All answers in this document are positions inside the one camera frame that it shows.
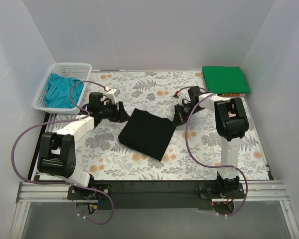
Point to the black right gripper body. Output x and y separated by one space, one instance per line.
179 113

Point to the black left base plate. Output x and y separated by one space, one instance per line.
75 193

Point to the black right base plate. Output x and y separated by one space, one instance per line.
208 190

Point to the black t shirt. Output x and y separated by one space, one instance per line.
147 134

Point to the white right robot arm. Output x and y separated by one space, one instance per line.
231 124

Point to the white plastic basket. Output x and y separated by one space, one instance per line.
81 71

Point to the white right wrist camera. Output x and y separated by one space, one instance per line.
182 98

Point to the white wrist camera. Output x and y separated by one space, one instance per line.
112 94
182 98

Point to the teal t shirt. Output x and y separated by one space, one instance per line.
57 91

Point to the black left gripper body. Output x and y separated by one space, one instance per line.
118 111

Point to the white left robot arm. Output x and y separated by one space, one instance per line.
57 154

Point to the aluminium frame rail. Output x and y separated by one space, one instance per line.
151 194

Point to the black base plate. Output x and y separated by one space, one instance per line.
208 190
75 193

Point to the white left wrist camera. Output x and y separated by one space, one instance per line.
112 94

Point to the folded green t shirt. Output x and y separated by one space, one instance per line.
225 80

